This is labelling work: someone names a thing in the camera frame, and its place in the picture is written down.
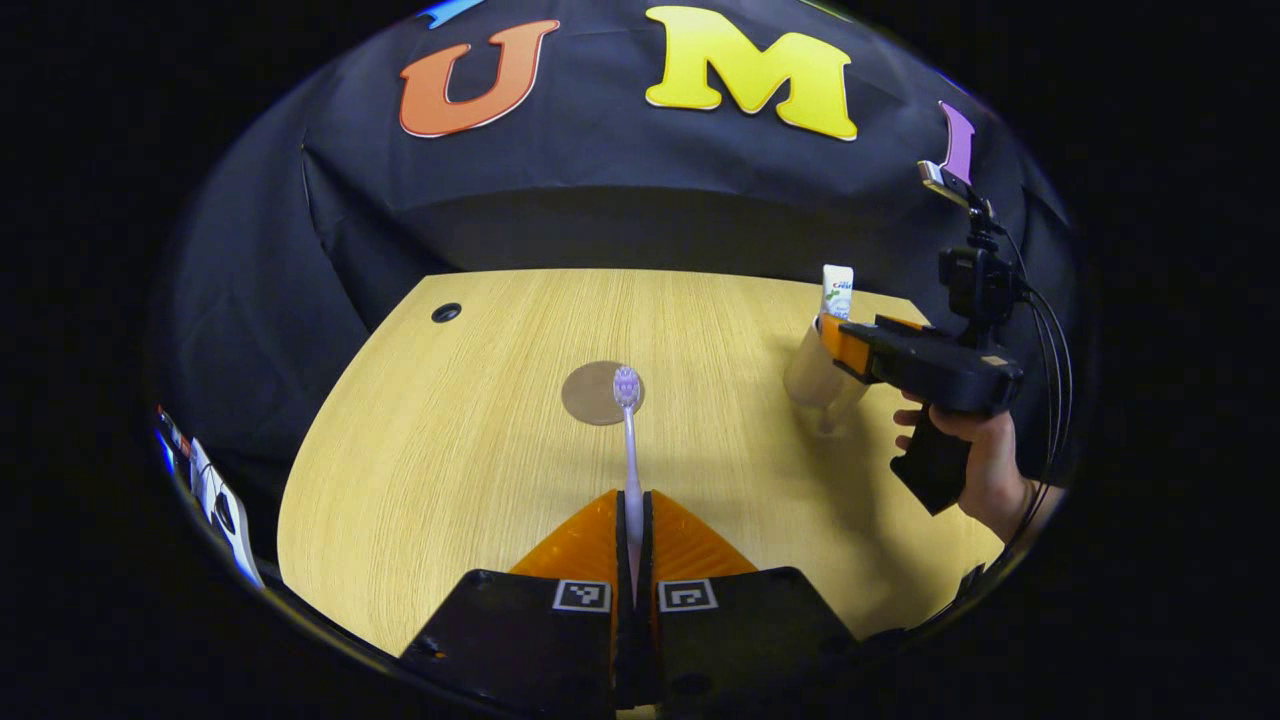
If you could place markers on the white toothpaste tube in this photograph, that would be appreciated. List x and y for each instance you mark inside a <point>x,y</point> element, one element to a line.
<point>837,290</point>

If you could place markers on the round brown coaster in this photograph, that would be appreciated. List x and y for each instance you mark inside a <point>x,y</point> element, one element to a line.
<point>590,395</point>

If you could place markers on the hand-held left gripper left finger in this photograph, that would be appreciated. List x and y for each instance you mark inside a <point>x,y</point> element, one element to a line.
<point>620,600</point>

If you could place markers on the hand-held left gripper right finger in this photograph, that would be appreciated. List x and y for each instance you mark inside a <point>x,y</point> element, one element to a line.
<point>648,640</point>

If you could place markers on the black backdrop cloth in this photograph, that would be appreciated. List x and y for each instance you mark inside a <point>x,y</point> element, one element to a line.
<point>600,200</point>

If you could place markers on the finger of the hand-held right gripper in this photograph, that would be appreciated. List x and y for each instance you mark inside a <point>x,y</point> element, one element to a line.
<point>848,350</point>
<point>900,323</point>

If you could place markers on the black desk grommet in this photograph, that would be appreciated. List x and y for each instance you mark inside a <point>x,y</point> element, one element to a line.
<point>446,312</point>

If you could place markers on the pale pink toothbrush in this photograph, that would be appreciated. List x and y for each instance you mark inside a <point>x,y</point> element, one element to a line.
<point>627,385</point>

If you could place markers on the beige cup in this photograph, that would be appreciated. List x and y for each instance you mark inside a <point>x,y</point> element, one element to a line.
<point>808,375</point>

